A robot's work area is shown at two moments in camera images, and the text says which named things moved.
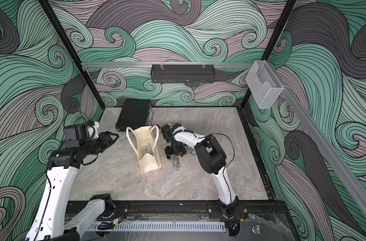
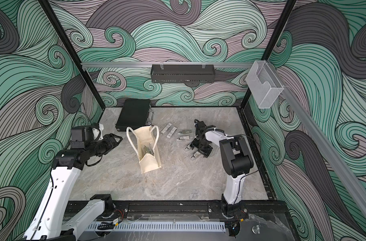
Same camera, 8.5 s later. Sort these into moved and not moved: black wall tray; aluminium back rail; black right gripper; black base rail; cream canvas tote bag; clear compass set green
Moved: clear compass set green; black right gripper
Not moved: cream canvas tote bag; black wall tray; black base rail; aluminium back rail
